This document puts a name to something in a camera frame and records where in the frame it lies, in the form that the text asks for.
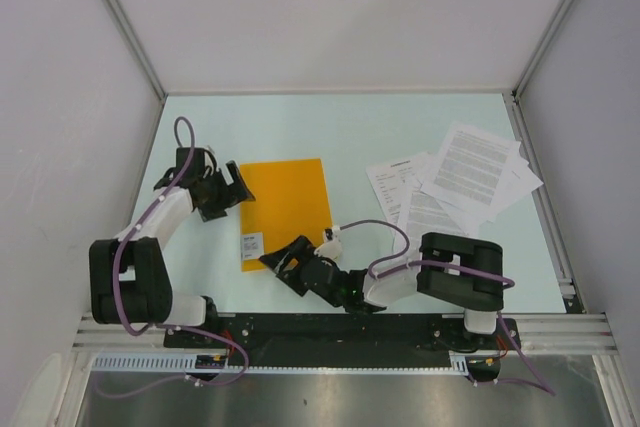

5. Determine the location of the purple cable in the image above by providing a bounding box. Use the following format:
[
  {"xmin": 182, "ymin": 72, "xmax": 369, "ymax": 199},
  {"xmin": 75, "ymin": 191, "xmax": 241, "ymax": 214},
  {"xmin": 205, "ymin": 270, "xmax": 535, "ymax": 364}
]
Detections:
[
  {"xmin": 92, "ymin": 116, "xmax": 251, "ymax": 401},
  {"xmin": 332, "ymin": 219, "xmax": 557, "ymax": 396}
]

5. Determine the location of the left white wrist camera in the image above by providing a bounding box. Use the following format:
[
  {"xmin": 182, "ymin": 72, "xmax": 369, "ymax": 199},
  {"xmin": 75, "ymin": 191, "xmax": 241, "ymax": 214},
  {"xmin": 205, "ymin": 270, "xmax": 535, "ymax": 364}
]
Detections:
[{"xmin": 202, "ymin": 147, "xmax": 218, "ymax": 177}]

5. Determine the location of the grey slotted cable duct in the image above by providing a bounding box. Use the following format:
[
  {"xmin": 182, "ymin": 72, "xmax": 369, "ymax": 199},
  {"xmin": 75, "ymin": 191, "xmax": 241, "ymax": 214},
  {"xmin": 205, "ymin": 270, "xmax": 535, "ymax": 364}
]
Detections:
[{"xmin": 91, "ymin": 352, "xmax": 486, "ymax": 376}]

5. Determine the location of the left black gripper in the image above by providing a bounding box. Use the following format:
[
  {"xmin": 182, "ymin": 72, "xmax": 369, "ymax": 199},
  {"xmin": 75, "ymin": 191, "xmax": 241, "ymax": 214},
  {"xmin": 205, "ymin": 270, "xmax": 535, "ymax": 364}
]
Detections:
[{"xmin": 198, "ymin": 162, "xmax": 254, "ymax": 222}]

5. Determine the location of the orange plastic folder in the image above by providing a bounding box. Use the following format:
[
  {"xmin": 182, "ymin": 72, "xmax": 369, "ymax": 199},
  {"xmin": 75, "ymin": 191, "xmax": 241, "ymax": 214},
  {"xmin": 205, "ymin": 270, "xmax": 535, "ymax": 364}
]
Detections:
[{"xmin": 239, "ymin": 158, "xmax": 332, "ymax": 272}]

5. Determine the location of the printed paper sheet top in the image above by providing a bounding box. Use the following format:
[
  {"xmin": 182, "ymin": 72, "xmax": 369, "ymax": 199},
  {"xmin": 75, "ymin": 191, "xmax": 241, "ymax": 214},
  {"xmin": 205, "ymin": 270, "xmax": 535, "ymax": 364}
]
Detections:
[{"xmin": 420, "ymin": 122, "xmax": 520, "ymax": 221}]

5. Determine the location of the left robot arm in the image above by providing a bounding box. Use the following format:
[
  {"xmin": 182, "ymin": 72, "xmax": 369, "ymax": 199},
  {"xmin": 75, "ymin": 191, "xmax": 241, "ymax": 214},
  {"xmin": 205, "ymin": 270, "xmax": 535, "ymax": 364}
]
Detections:
[{"xmin": 89, "ymin": 147, "xmax": 255, "ymax": 347}]

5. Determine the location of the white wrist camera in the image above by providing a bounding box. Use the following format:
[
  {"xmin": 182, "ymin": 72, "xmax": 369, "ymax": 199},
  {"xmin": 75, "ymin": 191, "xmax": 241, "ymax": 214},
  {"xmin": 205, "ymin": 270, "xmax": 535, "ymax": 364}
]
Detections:
[
  {"xmin": 202, "ymin": 147, "xmax": 218, "ymax": 177},
  {"xmin": 314, "ymin": 225, "xmax": 343, "ymax": 261}
]

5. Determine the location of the aluminium corner post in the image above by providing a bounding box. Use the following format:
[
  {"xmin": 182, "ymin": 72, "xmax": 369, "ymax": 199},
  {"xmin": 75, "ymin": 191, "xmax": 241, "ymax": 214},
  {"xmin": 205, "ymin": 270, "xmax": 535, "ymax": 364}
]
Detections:
[
  {"xmin": 511, "ymin": 0, "xmax": 577, "ymax": 99},
  {"xmin": 102, "ymin": 0, "xmax": 167, "ymax": 104}
]

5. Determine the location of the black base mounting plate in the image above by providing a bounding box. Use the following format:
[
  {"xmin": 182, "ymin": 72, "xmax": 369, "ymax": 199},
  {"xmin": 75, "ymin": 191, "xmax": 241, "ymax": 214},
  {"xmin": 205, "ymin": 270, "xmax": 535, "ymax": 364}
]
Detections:
[{"xmin": 163, "ymin": 312, "xmax": 521, "ymax": 371}]

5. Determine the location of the left aluminium corner post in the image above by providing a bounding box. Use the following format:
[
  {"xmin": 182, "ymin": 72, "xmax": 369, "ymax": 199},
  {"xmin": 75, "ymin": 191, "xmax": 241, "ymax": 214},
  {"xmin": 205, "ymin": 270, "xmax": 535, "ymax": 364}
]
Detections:
[{"xmin": 102, "ymin": 0, "xmax": 167, "ymax": 104}]

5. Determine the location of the printed paper sheet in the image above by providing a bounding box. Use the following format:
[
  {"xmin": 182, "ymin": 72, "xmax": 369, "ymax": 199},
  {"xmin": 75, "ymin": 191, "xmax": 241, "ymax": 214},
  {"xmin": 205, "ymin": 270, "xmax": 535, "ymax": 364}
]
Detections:
[
  {"xmin": 420, "ymin": 122, "xmax": 520, "ymax": 221},
  {"xmin": 384, "ymin": 187, "xmax": 480, "ymax": 265}
]

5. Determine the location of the right aluminium corner post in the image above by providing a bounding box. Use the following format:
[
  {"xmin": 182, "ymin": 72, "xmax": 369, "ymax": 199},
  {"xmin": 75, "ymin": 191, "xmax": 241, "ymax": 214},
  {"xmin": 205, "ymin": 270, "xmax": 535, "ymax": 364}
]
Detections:
[{"xmin": 511, "ymin": 0, "xmax": 577, "ymax": 99}]

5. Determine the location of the aluminium frame rail front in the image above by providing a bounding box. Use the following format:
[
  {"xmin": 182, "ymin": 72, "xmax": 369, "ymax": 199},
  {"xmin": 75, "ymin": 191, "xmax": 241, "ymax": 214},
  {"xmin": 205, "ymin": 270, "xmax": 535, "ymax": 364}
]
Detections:
[{"xmin": 72, "ymin": 314, "xmax": 618, "ymax": 355}]

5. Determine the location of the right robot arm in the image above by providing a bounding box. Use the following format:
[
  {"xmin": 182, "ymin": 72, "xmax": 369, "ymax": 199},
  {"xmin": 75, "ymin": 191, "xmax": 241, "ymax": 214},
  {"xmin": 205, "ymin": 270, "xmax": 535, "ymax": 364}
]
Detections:
[{"xmin": 259, "ymin": 232, "xmax": 515, "ymax": 348}]

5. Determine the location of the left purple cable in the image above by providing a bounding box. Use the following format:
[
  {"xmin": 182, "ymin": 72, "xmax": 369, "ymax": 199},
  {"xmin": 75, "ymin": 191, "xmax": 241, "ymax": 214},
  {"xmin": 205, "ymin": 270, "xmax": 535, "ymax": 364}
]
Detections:
[{"xmin": 92, "ymin": 116, "xmax": 251, "ymax": 401}]

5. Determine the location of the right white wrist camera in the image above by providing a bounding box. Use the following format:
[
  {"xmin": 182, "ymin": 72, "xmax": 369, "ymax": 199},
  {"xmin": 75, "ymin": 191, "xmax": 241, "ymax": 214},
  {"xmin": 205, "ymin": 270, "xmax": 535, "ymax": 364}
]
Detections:
[{"xmin": 314, "ymin": 225, "xmax": 343, "ymax": 261}]

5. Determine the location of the printed paper sheet front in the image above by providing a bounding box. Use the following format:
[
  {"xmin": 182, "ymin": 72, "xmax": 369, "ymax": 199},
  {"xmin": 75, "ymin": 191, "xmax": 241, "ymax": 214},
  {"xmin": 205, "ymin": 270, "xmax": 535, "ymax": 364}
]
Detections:
[{"xmin": 384, "ymin": 187, "xmax": 480, "ymax": 265}]

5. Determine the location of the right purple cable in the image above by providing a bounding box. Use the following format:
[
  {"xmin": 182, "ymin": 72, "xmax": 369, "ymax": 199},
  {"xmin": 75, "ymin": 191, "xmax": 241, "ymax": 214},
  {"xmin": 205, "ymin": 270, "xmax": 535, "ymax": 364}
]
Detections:
[{"xmin": 332, "ymin": 219, "xmax": 557, "ymax": 396}]

